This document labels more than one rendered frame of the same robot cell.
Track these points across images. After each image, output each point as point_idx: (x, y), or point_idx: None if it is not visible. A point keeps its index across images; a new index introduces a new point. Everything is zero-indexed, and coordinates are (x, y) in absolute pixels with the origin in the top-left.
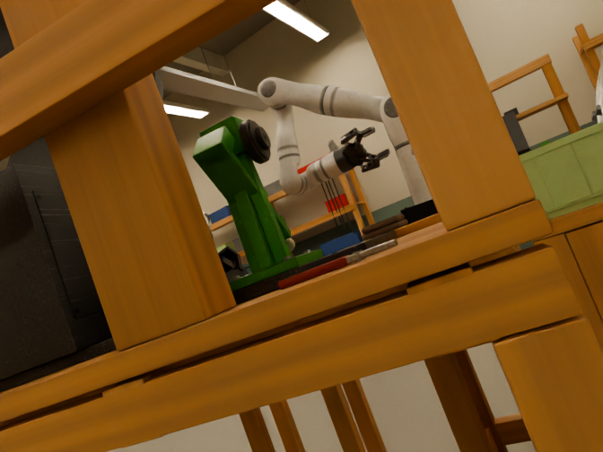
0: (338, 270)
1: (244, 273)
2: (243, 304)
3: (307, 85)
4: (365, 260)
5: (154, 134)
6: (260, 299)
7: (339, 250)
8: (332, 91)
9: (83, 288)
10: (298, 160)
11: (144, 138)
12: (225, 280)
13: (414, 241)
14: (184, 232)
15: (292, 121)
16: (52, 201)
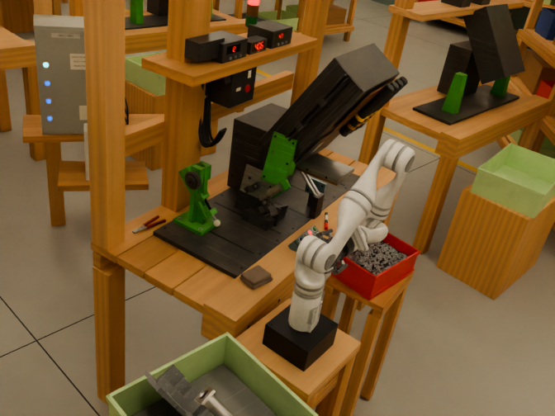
0: (139, 223)
1: (263, 223)
2: (168, 212)
3: (362, 174)
4: (133, 226)
5: (168, 156)
6: (151, 212)
7: (282, 267)
8: (344, 196)
9: (238, 171)
10: (371, 216)
11: (163, 156)
12: (174, 204)
13: (126, 234)
14: (164, 184)
15: (390, 188)
16: (240, 137)
